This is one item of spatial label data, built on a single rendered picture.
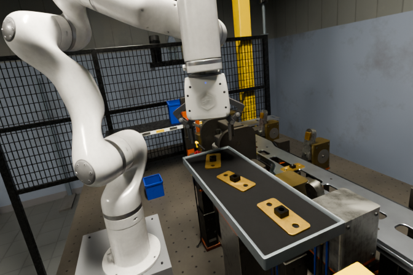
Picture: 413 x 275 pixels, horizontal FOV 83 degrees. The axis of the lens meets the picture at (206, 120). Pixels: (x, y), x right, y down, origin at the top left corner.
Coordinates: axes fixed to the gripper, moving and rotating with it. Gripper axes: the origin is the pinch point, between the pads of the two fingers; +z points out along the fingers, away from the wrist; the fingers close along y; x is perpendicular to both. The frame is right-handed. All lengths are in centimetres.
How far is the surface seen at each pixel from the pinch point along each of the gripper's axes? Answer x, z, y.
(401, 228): 26, 53, 67
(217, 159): 0.3, 6.2, 0.8
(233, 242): -14.6, 17.8, 3.0
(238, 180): -11.1, 6.1, 5.3
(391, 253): -14.8, 22.4, 33.8
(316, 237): -27.2, 6.2, 14.4
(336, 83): 207, 22, 127
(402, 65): 149, 4, 152
